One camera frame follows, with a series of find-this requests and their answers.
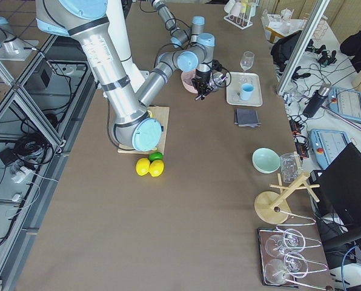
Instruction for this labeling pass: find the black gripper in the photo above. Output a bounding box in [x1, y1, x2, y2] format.
[211, 59, 223, 72]
[191, 69, 212, 96]

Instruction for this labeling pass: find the steel ice scoop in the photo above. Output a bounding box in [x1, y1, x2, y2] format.
[192, 72, 227, 101]

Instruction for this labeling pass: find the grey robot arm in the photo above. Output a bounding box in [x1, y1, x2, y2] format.
[150, 1, 223, 79]
[36, 1, 215, 152]

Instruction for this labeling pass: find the clear ice cubes pile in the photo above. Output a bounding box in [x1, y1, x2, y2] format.
[213, 72, 227, 87]

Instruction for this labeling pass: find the blue cup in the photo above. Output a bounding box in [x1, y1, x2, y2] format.
[240, 83, 254, 101]

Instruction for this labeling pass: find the pink bowl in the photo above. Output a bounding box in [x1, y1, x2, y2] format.
[180, 70, 197, 94]

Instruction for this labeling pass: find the clear wine glass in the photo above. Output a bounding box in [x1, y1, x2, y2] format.
[240, 52, 254, 72]

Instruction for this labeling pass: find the cream serving tray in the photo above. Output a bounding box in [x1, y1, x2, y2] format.
[226, 72, 263, 107]

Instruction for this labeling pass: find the bamboo cutting board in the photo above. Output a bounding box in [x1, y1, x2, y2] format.
[118, 106, 170, 155]

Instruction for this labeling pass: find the grey folded cloth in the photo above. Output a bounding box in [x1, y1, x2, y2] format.
[234, 108, 261, 128]

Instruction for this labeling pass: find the green lime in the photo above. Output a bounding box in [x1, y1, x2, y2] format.
[148, 152, 163, 162]

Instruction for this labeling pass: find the yellow lemon lower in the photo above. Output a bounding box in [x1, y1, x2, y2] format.
[149, 159, 164, 177]

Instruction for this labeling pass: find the yellow lemon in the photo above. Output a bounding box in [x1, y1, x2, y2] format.
[149, 159, 164, 177]
[135, 158, 151, 176]

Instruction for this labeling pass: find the green bowl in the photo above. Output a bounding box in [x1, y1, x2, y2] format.
[252, 148, 280, 174]

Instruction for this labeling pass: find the yellow lemon upper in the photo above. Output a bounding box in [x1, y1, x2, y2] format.
[135, 158, 151, 176]

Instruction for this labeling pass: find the black thermos bottle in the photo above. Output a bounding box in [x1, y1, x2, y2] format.
[303, 84, 332, 118]

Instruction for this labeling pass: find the blue teach pendant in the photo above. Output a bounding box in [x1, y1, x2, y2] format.
[328, 87, 361, 123]

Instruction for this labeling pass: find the white wire cup rack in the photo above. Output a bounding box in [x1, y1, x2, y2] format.
[224, 0, 259, 30]

